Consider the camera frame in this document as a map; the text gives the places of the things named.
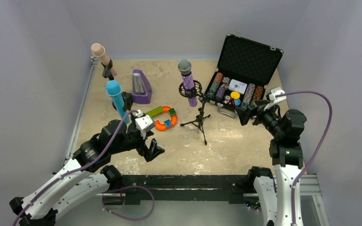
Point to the lime long toy brick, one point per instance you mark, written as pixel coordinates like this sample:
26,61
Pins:
155,112

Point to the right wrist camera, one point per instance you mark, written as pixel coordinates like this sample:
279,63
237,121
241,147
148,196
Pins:
274,97

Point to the yellow dealer chip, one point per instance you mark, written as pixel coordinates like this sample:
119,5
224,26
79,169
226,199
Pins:
235,95

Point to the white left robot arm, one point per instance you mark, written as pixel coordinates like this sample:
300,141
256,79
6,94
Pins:
87,173

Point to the green toy brick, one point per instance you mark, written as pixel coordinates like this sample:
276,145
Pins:
172,111

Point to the white card deck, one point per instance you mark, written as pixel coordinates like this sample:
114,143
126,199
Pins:
237,86

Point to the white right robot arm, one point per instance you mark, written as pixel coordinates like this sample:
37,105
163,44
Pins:
278,191

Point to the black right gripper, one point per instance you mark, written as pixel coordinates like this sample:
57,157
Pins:
253,110

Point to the black poker chip case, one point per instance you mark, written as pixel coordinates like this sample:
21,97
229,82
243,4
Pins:
247,61

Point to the black shock mount tripod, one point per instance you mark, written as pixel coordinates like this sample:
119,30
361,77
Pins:
202,98

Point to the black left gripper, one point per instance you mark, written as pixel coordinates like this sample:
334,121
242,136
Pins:
144,140

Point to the purple glitter microphone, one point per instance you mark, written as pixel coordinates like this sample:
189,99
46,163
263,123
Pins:
184,66

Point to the blue microphone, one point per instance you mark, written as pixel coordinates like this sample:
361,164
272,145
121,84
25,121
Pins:
114,91

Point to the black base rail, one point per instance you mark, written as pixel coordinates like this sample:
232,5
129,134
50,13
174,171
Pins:
233,189

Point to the purple metronome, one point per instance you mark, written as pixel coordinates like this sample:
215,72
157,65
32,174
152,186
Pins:
141,88

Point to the blue toy brick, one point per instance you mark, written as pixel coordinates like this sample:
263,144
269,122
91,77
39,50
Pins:
168,124

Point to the orange curved track piece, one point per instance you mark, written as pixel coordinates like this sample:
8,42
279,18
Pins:
160,125

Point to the black mic stand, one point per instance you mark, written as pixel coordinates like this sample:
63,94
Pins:
107,74
128,102

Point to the pink microphone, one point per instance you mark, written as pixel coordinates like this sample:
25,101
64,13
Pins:
99,51

